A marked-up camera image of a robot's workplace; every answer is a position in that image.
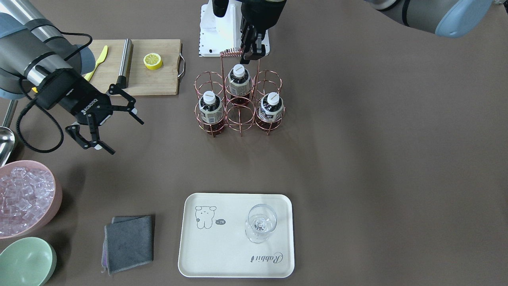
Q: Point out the yellow plastic knife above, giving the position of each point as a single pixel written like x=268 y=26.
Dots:
x=102 y=57

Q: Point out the green bowl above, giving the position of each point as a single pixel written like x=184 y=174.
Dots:
x=29 y=261

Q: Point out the yellow lemon half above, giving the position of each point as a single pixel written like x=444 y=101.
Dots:
x=153 y=61

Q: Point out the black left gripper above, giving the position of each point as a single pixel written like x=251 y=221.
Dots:
x=260 y=12

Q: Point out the clear wine glass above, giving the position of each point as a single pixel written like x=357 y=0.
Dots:
x=260 y=223

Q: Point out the pink bowl of ice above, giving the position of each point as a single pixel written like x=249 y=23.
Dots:
x=30 y=197

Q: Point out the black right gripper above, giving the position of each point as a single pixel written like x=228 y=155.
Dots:
x=84 y=104

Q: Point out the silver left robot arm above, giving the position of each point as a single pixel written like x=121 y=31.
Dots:
x=445 y=18

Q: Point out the cream rabbit tray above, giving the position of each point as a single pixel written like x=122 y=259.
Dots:
x=214 y=241

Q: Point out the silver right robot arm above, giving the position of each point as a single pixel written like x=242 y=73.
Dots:
x=40 y=64

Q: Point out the grey folded cloth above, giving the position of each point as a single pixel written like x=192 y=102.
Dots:
x=128 y=243

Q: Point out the steel ice scoop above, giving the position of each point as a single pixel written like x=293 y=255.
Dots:
x=7 y=136

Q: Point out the copper wire bottle basket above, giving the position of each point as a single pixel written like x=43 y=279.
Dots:
x=237 y=117

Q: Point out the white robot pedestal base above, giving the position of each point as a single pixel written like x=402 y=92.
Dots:
x=218 y=34

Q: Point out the tea bottle white cap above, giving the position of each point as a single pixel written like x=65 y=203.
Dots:
x=239 y=85
x=211 y=112
x=270 y=111

